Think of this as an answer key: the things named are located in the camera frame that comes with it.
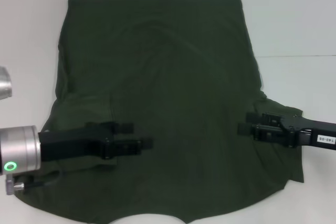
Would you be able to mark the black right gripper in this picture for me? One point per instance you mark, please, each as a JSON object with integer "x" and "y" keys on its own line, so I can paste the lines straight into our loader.
{"x": 315, "y": 133}

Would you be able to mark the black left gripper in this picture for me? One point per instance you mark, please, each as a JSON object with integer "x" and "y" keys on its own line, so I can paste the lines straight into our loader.
{"x": 73, "y": 142}

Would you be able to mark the dark green t-shirt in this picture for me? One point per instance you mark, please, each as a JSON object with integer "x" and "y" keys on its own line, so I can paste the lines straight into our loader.
{"x": 170, "y": 77}

